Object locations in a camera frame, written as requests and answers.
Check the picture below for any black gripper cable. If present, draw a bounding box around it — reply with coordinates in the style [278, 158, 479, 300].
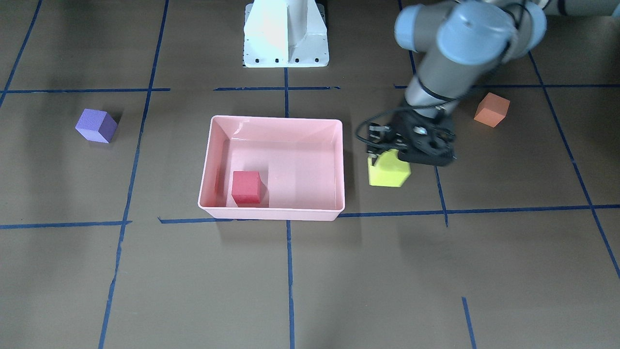
[356, 108, 412, 148]

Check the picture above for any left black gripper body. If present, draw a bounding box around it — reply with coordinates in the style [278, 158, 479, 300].
[385, 110, 456, 167]

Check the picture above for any pink plastic bin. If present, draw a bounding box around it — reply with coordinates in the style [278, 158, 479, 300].
[198, 115, 345, 221]

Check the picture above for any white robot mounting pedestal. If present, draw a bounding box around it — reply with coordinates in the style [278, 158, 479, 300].
[242, 0, 330, 68]

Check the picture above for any purple foam block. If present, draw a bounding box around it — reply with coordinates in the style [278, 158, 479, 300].
[75, 109, 118, 143]

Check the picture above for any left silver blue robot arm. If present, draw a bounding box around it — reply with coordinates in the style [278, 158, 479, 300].
[355, 0, 619, 166]

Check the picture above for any red foam block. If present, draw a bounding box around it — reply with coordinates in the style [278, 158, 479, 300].
[231, 171, 262, 205]

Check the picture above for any yellow foam block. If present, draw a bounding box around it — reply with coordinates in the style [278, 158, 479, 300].
[367, 149, 411, 188]

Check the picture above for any orange foam block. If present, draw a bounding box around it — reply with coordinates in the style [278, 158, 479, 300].
[474, 93, 510, 127]

